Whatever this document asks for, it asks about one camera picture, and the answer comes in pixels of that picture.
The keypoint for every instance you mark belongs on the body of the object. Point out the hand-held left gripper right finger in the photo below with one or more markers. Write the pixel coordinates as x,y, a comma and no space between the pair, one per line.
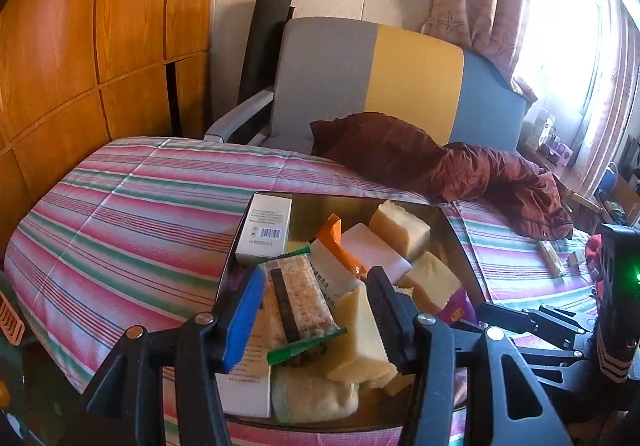
387,321

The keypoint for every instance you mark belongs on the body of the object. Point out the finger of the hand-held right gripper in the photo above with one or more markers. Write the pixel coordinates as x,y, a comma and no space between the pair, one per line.
560,366
505,316

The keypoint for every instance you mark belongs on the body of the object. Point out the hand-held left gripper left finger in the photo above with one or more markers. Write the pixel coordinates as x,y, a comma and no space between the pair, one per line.
245,321

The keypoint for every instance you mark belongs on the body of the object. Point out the yellow sponge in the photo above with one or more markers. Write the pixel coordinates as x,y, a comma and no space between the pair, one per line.
432,281
400,228
357,341
395,383

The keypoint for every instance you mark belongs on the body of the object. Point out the purple snack packet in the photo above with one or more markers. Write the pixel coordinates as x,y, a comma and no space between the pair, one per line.
457,311

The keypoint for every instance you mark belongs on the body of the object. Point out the green-ended cereal bar packet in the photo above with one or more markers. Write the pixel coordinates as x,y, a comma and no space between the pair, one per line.
300,306

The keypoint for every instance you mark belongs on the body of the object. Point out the large white box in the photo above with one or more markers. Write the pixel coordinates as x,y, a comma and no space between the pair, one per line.
250,386

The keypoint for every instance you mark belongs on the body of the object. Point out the white printed packet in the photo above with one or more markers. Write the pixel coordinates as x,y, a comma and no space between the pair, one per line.
330,276

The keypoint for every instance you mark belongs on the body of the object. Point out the white block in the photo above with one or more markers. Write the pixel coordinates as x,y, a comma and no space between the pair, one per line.
372,248

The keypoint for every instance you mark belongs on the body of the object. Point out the small white box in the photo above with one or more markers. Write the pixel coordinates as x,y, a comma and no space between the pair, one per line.
265,226

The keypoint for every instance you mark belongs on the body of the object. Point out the orange snack packet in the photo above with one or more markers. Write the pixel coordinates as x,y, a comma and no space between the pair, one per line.
334,236

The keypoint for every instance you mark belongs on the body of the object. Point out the pale striped socks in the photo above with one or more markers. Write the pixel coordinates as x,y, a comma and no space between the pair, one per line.
310,398

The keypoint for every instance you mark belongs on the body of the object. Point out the gold metal tray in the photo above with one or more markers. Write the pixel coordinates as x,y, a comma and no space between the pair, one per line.
320,211

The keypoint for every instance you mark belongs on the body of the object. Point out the person's right forearm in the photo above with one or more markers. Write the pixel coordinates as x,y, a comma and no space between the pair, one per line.
612,356

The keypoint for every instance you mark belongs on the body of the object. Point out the striped cloth desktop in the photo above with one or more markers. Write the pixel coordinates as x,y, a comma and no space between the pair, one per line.
125,226

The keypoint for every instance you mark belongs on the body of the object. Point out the red towel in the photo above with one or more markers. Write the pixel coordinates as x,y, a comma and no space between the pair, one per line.
595,251

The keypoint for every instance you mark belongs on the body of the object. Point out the small yellow packet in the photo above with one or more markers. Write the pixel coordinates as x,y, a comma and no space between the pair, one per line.
552,258

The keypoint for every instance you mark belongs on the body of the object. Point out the cardboard box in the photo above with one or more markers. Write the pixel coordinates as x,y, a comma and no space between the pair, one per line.
625,201

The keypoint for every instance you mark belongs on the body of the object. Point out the wooden side table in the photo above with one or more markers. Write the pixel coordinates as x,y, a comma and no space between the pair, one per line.
575,191

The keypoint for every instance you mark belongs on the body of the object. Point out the purple box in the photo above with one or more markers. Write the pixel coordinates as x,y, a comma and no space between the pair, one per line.
560,154

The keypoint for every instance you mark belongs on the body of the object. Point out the maroon jacket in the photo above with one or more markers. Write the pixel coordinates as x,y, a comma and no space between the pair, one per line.
475,171

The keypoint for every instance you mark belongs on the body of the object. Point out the white carton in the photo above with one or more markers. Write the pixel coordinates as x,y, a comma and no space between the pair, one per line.
546,134

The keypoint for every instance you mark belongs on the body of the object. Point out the orange plastic basket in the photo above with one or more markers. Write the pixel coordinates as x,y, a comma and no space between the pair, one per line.
10,321

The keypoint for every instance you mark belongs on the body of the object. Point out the grey yellow blue armchair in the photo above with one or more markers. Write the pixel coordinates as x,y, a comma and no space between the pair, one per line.
400,71

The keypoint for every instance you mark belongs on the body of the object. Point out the window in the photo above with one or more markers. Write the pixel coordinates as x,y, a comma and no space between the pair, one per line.
560,26

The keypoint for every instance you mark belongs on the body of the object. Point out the black rolled mat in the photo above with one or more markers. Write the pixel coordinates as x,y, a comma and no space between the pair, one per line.
262,41

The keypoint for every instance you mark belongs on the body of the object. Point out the wooden wardrobe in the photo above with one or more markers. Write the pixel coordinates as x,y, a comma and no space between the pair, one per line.
75,26

